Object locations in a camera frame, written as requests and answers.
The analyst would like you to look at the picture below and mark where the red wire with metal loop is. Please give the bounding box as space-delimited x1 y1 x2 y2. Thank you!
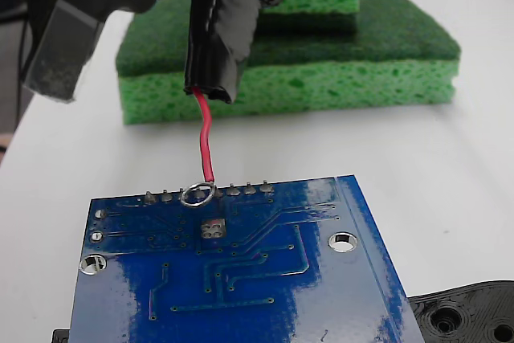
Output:
180 85 218 210

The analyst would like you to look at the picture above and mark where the blue circuit board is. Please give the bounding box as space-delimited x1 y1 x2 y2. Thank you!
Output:
66 174 426 343

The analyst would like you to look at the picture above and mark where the large green sponge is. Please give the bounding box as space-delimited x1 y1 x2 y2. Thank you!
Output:
115 0 462 126

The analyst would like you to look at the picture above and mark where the black plastic bracket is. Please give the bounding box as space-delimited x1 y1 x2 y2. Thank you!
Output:
51 280 514 343

